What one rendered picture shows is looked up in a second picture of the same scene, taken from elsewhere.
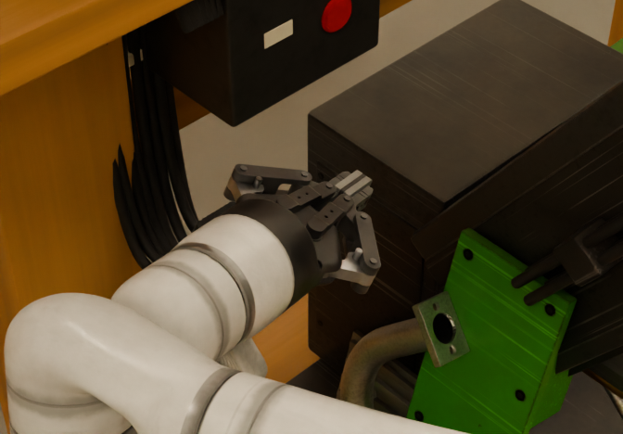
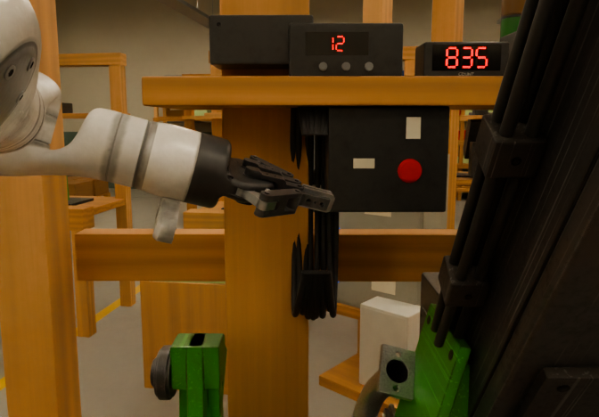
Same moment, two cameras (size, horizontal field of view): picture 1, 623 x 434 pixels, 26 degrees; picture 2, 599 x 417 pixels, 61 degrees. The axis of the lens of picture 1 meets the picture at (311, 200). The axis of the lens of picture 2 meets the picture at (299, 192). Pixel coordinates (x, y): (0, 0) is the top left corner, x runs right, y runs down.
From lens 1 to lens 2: 0.76 m
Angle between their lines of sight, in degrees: 51
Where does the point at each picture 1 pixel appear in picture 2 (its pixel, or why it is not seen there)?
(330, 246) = (252, 181)
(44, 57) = (204, 94)
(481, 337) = (419, 387)
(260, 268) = (169, 135)
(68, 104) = not seen: hidden behind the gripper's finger
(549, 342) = (445, 385)
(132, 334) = not seen: hidden behind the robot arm
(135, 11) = (259, 94)
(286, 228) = (213, 140)
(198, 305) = (106, 118)
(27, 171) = (242, 219)
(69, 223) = (262, 265)
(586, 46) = not seen: outside the picture
